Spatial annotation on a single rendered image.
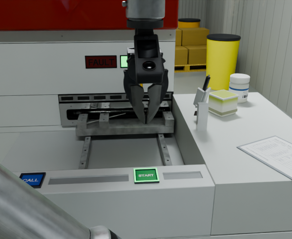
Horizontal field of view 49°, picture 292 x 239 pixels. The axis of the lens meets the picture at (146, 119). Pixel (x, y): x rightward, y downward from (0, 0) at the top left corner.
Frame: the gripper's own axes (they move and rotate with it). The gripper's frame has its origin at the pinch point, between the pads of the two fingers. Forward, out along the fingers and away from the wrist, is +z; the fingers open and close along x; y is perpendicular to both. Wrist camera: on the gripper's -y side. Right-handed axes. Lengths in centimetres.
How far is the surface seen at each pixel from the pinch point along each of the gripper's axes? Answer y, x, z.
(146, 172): 2.0, -0.3, 14.3
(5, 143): 59, 53, 33
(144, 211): -4.0, 0.7, 20.7
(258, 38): 370, -183, 43
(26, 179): 1.4, 26.9, 14.2
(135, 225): -4.0, 2.7, 24.5
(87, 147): 37.3, 17.3, 25.7
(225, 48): 352, -133, 52
